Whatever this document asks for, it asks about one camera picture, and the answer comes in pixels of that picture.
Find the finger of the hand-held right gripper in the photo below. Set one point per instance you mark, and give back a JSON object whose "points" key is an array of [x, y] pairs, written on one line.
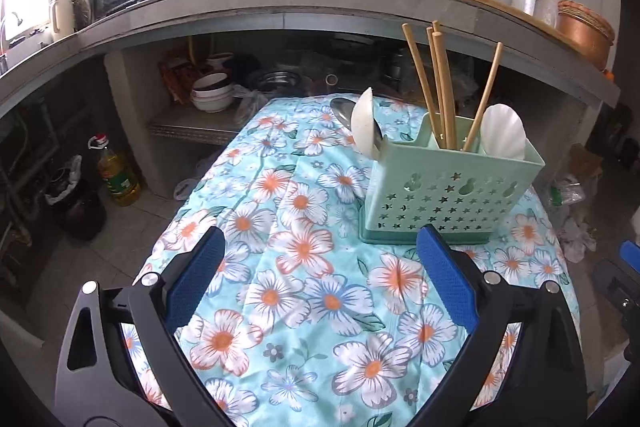
{"points": [[617, 282], [631, 252]]}

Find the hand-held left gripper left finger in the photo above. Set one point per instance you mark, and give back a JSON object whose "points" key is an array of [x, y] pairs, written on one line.
{"points": [[195, 277]]}

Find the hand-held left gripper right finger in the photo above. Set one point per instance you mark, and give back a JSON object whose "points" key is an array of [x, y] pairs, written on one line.
{"points": [[445, 277]]}

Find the green plastic utensil holder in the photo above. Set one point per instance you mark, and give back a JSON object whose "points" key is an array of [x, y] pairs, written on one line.
{"points": [[450, 197]]}

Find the white ceramic spoon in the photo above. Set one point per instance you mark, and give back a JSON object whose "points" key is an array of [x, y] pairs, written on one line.
{"points": [[362, 122], [502, 132]]}

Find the bamboo chopstick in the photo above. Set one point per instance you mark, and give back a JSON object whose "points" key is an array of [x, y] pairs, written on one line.
{"points": [[436, 27], [487, 82], [417, 67], [445, 97], [430, 52]]}

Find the metal spoon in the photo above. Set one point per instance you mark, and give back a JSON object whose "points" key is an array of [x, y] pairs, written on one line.
{"points": [[342, 109]]}

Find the crumpled white plastic bags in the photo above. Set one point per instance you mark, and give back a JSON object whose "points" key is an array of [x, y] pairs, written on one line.
{"points": [[577, 234]]}

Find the cardboard box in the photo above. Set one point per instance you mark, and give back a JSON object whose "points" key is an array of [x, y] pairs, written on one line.
{"points": [[586, 162]]}

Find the floral turquoise blanket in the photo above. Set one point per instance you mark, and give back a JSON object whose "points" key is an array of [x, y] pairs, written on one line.
{"points": [[300, 282]]}

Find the cooking oil bottle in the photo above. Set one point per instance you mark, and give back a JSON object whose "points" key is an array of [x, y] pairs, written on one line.
{"points": [[117, 177]]}

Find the black bucket with bag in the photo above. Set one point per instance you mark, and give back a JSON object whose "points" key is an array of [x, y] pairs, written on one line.
{"points": [[77, 207]]}

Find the under-counter shelf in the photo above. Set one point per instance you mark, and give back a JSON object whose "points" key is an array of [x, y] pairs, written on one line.
{"points": [[195, 127]]}

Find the stack of white bowls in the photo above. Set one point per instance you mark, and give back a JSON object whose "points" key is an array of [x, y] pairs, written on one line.
{"points": [[212, 99]]}

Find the orange fruit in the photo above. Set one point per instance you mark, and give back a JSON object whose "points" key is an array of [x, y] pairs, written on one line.
{"points": [[609, 74]]}

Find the clear plastic bag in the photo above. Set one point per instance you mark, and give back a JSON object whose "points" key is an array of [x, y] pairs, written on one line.
{"points": [[252, 104]]}

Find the red packet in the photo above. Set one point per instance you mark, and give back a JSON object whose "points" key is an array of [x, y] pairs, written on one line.
{"points": [[172, 79]]}

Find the steel basin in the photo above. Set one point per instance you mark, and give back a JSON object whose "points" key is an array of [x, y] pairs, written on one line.
{"points": [[275, 79]]}

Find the copper basin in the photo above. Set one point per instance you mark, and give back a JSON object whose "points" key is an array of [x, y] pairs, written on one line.
{"points": [[585, 42]]}

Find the white ceramic pot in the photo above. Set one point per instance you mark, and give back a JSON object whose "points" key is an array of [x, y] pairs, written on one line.
{"points": [[218, 63]]}

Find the brown lidded pan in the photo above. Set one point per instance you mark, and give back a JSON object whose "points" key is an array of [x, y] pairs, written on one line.
{"points": [[330, 83]]}

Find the cream pitcher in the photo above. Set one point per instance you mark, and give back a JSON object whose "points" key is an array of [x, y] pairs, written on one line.
{"points": [[61, 14]]}

